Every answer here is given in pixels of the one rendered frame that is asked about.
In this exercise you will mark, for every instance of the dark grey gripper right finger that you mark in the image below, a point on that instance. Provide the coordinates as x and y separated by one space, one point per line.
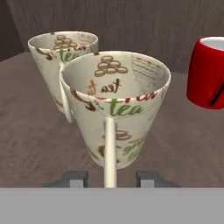
148 176

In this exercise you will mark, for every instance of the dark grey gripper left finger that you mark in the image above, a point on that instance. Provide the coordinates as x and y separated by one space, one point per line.
73 177

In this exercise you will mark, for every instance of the white printed tea mug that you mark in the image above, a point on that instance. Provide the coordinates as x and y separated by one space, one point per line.
52 58
122 110

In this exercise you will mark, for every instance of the red mug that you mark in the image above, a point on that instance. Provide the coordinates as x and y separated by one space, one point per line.
204 75

